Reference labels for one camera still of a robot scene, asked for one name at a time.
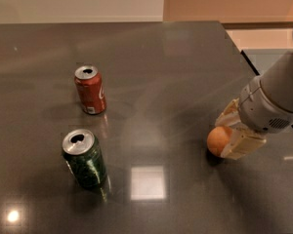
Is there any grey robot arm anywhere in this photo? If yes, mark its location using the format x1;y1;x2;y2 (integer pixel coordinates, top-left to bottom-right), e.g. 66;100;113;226
208;51;293;160

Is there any green soda can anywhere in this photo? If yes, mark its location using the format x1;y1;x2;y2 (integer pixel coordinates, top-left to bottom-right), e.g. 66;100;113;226
62;129;106;188

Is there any red soda can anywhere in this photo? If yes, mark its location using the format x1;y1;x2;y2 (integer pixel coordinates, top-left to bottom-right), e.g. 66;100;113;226
74;65;106;115

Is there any orange fruit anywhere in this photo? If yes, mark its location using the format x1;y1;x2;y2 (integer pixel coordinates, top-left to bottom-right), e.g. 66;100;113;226
207;126;232;157

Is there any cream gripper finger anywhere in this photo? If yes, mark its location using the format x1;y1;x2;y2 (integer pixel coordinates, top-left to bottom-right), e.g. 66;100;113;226
215;98;240;128
220;129;267;160

